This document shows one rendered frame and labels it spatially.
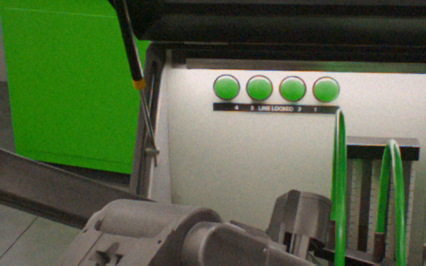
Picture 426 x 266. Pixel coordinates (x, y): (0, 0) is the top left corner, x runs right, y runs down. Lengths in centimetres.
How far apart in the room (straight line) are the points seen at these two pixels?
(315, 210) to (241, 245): 52
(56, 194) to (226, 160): 68
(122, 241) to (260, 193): 109
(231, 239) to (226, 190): 108
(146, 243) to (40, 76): 376
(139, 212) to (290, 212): 52
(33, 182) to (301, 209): 33
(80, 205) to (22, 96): 342
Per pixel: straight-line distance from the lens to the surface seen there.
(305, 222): 105
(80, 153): 432
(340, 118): 128
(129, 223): 55
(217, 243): 53
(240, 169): 160
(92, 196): 97
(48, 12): 414
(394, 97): 154
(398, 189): 124
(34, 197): 96
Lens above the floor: 189
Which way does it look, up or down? 22 degrees down
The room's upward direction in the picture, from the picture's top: 1 degrees counter-clockwise
